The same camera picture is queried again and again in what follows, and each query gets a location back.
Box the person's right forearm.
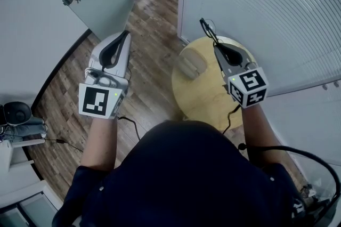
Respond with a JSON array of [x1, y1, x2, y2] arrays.
[[241, 105, 282, 168]]

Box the beige glasses case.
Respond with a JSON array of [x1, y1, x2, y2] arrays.
[[176, 47, 207, 80]]

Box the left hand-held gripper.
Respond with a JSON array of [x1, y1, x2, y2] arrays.
[[78, 30, 132, 120]]

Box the black floor cable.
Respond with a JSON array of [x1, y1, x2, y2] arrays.
[[42, 137, 84, 152]]

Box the thin black right gripper cable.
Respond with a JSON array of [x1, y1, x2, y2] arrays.
[[222, 103, 242, 135]]

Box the black eyeglasses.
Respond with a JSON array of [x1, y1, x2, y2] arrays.
[[199, 17, 225, 47]]

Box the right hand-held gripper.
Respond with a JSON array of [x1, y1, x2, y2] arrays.
[[214, 43, 269, 109]]

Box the thick black cable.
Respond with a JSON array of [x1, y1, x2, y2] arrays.
[[237, 142, 341, 203]]

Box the black pack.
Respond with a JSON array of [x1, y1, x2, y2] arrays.
[[290, 193, 341, 227]]

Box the round wooden side table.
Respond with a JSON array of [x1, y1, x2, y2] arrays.
[[172, 36, 258, 132]]

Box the black round device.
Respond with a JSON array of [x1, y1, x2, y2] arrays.
[[0, 101, 33, 126]]

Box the black-framed window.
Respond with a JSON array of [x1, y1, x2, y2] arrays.
[[0, 190, 59, 227]]

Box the person's left forearm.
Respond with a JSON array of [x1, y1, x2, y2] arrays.
[[79, 116, 118, 173]]

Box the person's dark shirt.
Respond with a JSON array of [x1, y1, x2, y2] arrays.
[[52, 119, 307, 227]]

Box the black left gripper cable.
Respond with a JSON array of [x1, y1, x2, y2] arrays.
[[116, 116, 141, 141]]

